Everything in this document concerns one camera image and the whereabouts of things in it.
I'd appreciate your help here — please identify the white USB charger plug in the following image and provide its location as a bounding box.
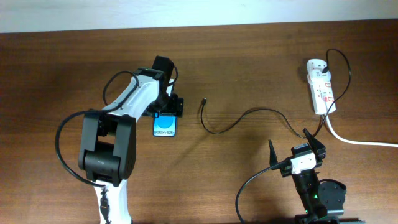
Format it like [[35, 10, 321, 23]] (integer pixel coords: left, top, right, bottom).
[[307, 69, 331, 85]]

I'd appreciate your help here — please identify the white power strip cord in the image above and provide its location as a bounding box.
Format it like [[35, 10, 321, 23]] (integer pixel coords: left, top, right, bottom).
[[323, 113, 398, 148]]

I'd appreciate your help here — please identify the blue screen Galaxy smartphone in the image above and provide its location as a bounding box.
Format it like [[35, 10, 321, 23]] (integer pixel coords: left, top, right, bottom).
[[153, 114, 177, 137]]

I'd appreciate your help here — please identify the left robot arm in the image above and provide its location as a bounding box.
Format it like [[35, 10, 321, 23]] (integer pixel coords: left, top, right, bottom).
[[78, 56, 183, 223]]

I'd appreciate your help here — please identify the black USB charging cable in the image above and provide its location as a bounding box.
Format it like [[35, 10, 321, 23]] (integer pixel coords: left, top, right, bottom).
[[200, 49, 352, 139]]

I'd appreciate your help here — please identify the right black camera cable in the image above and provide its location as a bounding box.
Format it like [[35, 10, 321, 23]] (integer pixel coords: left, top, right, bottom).
[[234, 158, 293, 224]]

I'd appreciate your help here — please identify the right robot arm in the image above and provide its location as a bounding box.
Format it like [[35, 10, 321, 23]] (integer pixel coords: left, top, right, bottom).
[[269, 129, 365, 224]]

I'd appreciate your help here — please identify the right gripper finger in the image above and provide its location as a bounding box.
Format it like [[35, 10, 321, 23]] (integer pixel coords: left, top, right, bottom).
[[303, 128, 325, 156], [269, 140, 278, 167]]

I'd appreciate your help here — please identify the white power strip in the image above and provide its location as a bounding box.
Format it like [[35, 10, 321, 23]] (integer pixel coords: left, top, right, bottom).
[[307, 59, 336, 115]]

